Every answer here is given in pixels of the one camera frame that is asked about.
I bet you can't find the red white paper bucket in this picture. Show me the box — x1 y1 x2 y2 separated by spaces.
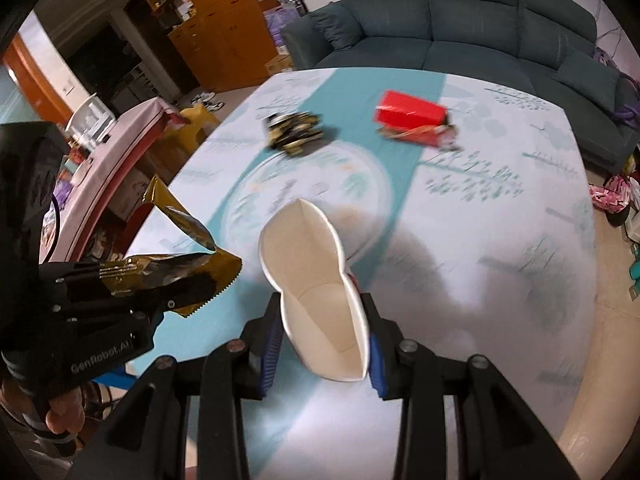
258 198 370 382

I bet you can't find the gold foil snack bag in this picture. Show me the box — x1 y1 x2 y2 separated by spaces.
99 176 242 318

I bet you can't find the black gold wrapper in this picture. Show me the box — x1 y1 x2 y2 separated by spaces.
264 112 323 156

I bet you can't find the red gift box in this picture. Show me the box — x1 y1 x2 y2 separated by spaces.
374 90 459 151

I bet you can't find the person left hand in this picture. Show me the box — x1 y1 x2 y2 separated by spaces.
1 378 86 434

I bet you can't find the pink cloth side table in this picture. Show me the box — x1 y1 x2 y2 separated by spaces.
40 98 188 261

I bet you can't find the white appliance on table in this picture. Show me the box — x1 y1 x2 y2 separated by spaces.
65 93 116 152

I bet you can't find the yellow plastic stool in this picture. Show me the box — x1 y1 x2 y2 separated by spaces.
162 103 221 158

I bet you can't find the teal toy scooter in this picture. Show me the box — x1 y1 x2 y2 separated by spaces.
629 243 640 301

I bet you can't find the pink patterned bag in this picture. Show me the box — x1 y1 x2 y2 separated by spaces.
589 174 639 228

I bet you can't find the cardboard box on floor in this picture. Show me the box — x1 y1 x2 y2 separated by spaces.
265 54 295 76

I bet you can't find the wooden cabinet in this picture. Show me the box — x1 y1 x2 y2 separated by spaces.
146 0 277 92

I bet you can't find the purple package stack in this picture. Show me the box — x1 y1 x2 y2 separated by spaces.
264 3 300 54

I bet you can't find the dark green three-seat sofa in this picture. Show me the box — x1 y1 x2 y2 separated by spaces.
282 0 639 174

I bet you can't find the dark green sofa cushion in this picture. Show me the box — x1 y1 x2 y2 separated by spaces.
556 50 620 114

